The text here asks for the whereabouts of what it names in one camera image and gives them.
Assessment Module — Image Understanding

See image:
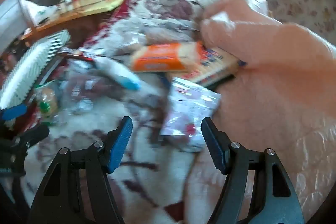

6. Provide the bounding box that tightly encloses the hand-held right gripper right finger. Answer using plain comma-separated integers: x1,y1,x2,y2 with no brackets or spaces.
201,117,306,224

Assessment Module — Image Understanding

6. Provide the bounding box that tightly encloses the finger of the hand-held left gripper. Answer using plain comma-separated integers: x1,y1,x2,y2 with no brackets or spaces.
10,124,50,149
0,104,28,121

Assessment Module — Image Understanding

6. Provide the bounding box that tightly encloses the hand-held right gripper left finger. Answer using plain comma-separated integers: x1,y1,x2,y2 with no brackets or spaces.
28,116,133,224

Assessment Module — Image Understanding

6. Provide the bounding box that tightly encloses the bun packet with green print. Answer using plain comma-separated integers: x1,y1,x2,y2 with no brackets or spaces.
34,80,62,122

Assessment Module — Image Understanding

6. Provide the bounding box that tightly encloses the silver white snack packet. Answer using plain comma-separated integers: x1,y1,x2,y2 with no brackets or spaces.
160,77,222,153

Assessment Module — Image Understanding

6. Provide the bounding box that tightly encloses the white box with striped rim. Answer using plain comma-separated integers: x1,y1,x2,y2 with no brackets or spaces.
0,30,71,111

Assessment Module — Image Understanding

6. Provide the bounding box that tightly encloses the clear brown snack packet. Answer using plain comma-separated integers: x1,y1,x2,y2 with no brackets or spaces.
59,74,105,114

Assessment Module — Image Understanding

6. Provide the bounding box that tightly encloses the white and blue snack packet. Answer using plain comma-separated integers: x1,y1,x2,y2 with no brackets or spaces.
93,57,142,90

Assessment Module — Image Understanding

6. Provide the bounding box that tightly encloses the beige cracker packet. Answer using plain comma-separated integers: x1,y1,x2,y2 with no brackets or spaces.
168,47,240,88

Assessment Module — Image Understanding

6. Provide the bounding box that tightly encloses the dark snack bar packet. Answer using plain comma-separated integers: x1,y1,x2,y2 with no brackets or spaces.
56,47,105,62

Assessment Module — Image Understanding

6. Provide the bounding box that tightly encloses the orange cracker packet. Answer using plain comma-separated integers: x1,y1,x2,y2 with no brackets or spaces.
130,42,208,73

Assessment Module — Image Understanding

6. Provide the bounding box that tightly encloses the white plastic bag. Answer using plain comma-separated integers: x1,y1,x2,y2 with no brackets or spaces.
25,1,59,24

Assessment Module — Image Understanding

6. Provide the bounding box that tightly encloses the pink blanket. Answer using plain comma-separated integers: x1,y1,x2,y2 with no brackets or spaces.
184,0,336,224

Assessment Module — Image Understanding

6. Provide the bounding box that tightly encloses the tan snack packet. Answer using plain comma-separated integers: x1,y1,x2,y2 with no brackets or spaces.
123,28,195,54

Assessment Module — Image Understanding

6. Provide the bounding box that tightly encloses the wooden desk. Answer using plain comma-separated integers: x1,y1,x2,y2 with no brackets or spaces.
20,0,137,41

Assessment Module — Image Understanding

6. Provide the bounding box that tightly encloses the red and white floral quilt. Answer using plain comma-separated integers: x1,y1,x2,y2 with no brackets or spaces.
18,0,263,224

